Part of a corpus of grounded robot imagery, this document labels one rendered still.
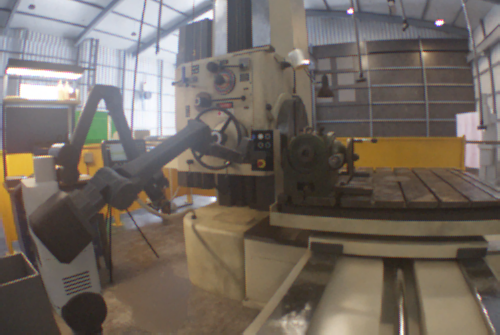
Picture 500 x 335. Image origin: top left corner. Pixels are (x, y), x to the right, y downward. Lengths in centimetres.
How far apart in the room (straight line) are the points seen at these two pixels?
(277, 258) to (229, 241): 38
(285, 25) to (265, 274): 206
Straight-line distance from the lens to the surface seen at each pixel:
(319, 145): 124
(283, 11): 252
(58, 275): 81
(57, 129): 297
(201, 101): 179
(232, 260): 201
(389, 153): 389
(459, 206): 129
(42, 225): 59
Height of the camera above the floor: 130
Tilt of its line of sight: 3 degrees down
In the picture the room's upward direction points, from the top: 1 degrees counter-clockwise
